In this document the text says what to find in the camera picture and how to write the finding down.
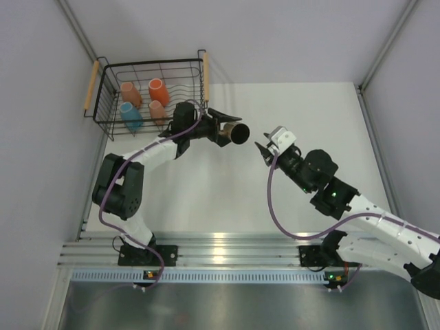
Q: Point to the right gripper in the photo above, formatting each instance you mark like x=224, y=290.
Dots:
x=267, y=155

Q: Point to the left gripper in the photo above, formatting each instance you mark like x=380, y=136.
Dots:
x=214, y=126

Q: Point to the dark brown mug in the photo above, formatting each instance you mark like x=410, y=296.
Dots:
x=236, y=132

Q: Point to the pink printed mug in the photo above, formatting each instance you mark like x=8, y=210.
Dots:
x=157, y=112

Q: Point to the orange mug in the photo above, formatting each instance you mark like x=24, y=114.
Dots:
x=158, y=91

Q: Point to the blue mug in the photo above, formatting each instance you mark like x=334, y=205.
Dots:
x=130, y=116

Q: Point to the salmon dotted mug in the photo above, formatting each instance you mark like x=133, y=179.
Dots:
x=130, y=94

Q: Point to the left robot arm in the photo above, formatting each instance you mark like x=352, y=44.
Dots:
x=119, y=186

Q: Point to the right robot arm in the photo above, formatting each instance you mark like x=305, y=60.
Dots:
x=364, y=233

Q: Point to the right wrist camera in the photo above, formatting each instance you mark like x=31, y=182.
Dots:
x=282, y=139

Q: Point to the right wooden rack handle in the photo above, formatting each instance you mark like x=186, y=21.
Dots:
x=206, y=78

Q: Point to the wooden rack handle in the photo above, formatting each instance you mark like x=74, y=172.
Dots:
x=206, y=78
x=90, y=89

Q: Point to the black wire dish rack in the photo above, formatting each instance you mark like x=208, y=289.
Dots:
x=183, y=78

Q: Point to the right aluminium frame post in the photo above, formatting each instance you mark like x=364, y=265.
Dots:
x=391, y=38

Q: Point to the aluminium frame post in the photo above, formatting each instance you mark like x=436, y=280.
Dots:
x=391, y=38
x=77, y=29

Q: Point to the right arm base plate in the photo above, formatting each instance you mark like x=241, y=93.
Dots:
x=313, y=256

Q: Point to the left wooden rack handle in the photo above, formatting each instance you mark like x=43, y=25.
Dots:
x=90, y=89

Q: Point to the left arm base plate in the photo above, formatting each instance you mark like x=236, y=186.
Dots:
x=130, y=256

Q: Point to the aluminium mounting rail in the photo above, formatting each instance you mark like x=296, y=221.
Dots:
x=270, y=250

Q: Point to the left aluminium frame post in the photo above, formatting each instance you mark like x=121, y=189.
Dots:
x=77, y=29

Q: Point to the perforated cable duct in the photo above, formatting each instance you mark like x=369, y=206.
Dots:
x=197, y=276

